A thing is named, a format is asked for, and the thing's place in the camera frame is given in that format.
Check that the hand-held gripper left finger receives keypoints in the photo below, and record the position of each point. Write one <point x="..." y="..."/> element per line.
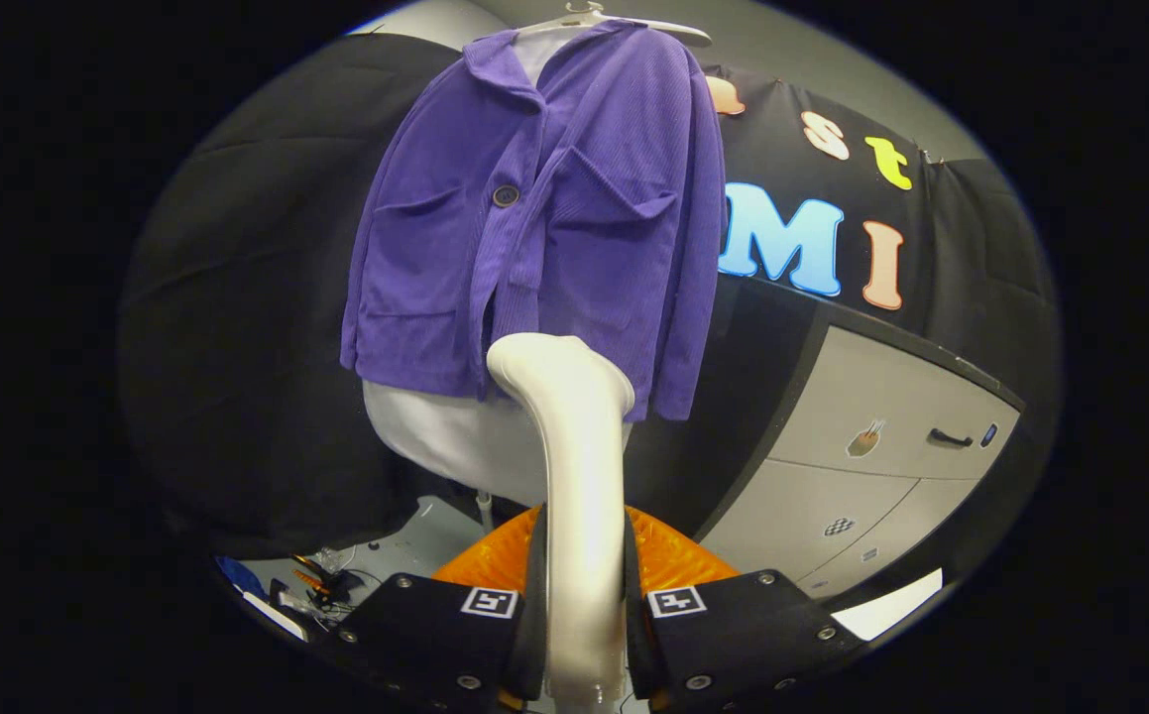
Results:
<point x="435" y="635"/>

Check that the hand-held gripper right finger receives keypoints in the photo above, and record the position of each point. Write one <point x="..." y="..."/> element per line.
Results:
<point x="733" y="635"/>

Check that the white garment steamer head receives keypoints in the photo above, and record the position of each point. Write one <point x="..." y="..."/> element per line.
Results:
<point x="584" y="496"/>

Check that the white clothes hanger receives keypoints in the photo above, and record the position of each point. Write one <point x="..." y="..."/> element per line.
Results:
<point x="633" y="25"/>

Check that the pile of small tools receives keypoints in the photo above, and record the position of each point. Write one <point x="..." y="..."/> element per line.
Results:
<point x="321" y="583"/>

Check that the white stand pole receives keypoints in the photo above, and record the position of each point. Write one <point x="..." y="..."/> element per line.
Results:
<point x="484" y="511"/>

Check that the white flat box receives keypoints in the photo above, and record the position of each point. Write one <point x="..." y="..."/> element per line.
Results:
<point x="277" y="617"/>

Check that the white padded ironing form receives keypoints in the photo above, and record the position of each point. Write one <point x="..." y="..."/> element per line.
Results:
<point x="435" y="436"/>

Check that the blue cloth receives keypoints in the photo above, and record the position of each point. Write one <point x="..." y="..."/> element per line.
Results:
<point x="240" y="577"/>

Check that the grey cabinet with black top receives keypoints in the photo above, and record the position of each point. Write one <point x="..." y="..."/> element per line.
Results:
<point x="881" y="397"/>

